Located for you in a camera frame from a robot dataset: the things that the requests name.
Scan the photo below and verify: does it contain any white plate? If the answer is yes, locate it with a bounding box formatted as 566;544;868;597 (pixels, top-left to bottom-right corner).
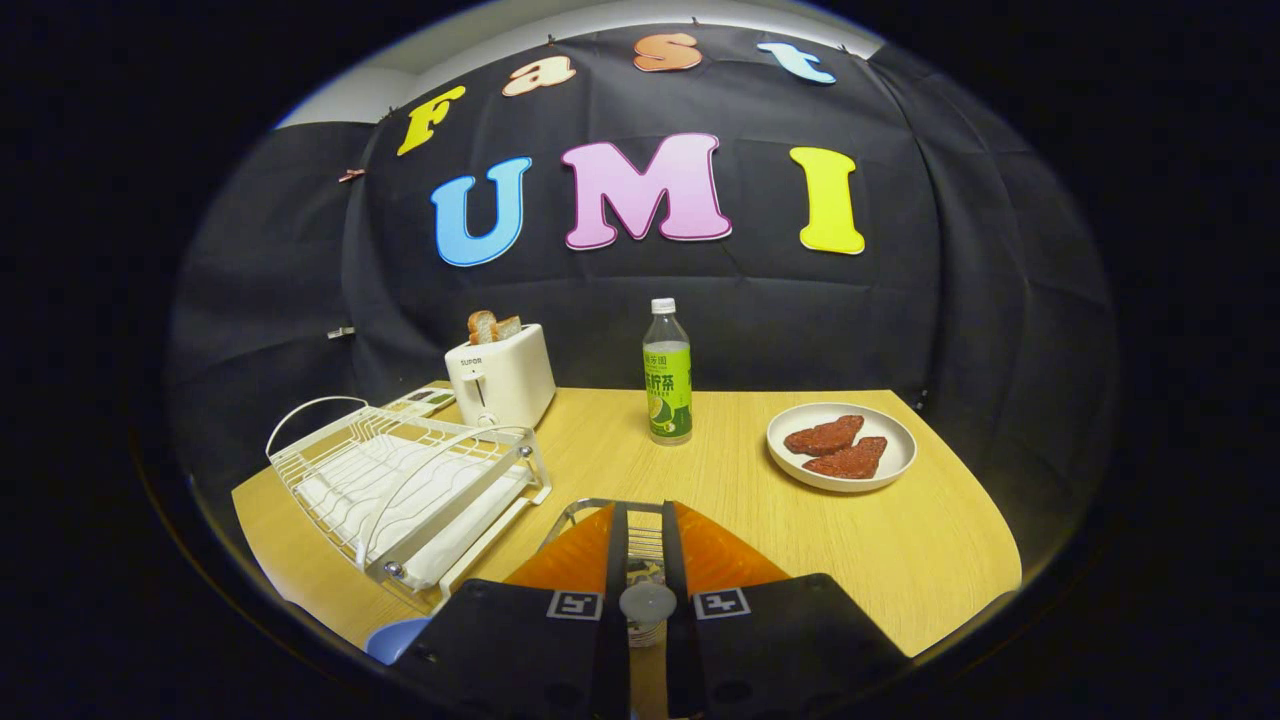
766;402;918;493

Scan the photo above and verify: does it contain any white wire dish rack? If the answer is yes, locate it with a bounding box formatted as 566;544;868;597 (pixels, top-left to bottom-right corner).
265;396;553;613

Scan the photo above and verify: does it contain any red meat slice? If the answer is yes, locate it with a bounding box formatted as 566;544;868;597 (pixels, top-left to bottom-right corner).
783;415;865;457
802;436;888;480

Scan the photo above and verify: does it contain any green label drink bottle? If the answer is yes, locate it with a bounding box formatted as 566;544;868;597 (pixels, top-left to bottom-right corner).
642;298;694;446

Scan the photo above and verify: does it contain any white divided condiment tray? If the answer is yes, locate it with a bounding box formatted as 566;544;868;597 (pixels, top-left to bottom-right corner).
385;385;459;418

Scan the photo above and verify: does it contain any white toaster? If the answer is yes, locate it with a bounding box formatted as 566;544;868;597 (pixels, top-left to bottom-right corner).
444;323;557;431

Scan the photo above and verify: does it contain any black backdrop cloth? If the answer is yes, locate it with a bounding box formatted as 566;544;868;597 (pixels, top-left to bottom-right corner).
165;22;1119;561

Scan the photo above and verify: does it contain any metal wire basket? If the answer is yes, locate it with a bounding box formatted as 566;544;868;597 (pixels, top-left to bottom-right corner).
538;497;669;591

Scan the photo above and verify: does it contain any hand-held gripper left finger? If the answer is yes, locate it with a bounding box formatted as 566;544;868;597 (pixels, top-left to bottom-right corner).
395;500;632;720

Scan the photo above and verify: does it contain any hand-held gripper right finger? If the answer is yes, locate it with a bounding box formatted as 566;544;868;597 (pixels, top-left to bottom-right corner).
662;500;911;719

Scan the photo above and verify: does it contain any metal spoon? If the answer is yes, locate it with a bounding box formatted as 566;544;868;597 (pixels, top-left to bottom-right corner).
618;582;678;649

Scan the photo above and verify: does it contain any blue plate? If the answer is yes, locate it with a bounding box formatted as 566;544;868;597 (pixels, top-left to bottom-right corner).
364;616;433;666

